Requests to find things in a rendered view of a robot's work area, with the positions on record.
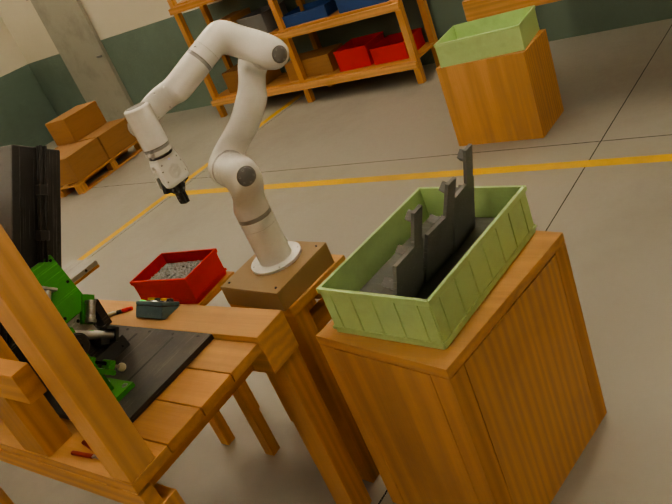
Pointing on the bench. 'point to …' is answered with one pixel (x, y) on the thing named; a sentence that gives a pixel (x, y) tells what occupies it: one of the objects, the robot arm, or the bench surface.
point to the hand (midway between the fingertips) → (182, 197)
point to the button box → (155, 309)
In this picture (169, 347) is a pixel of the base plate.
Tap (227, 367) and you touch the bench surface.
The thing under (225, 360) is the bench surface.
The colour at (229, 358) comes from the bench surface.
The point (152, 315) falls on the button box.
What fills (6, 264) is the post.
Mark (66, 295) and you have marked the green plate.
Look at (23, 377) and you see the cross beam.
